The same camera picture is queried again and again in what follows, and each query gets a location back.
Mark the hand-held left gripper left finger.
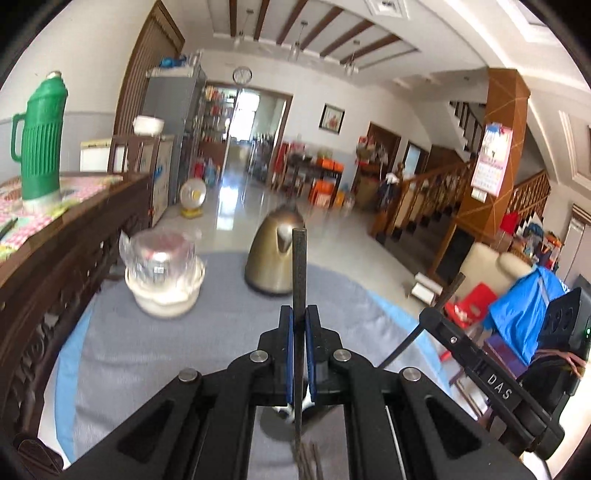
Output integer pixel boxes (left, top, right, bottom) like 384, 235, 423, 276
60, 305, 296, 480

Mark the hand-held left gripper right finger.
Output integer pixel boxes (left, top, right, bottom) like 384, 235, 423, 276
305, 305, 536, 480

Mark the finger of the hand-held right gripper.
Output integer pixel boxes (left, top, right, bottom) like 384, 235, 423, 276
418, 306, 486, 371

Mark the red plastic stool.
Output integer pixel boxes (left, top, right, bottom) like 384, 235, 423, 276
443, 282, 498, 333

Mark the white ceramic spoon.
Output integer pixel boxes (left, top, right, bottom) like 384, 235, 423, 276
272, 401, 315, 423

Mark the blue tarp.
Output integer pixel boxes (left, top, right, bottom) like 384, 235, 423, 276
489, 265, 571, 365

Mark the cream armchair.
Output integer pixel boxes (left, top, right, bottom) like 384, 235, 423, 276
455, 242, 536, 305

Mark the gold electric kettle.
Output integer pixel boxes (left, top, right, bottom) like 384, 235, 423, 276
244, 203, 306, 296

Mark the grey tablecloth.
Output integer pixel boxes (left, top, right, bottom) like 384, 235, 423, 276
71, 251, 451, 462

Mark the white plastic basin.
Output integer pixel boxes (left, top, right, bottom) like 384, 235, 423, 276
124, 256, 206, 319

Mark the wooden stair railing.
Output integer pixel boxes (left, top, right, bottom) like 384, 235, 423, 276
374, 157, 476, 245

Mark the clear plastic bag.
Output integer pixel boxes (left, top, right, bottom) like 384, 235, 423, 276
119, 229, 197, 284

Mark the small yellow fan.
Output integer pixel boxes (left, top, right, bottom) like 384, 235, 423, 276
179, 179, 207, 219

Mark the carved dark wooden sideboard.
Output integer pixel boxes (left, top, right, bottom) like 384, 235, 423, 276
0, 171, 153, 444

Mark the white bowl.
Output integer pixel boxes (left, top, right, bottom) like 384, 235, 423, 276
133, 115, 166, 137

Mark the grey refrigerator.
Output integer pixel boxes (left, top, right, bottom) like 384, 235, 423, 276
141, 69, 206, 206

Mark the pink checkered cloth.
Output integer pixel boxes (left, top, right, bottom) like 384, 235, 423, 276
0, 173, 123, 264

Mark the green thermos flask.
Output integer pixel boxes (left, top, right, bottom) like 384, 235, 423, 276
11, 71, 69, 213

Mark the wall calendar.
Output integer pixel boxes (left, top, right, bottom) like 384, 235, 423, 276
471, 122, 514, 197

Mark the framed wall picture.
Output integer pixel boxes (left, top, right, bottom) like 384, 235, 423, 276
320, 104, 346, 134

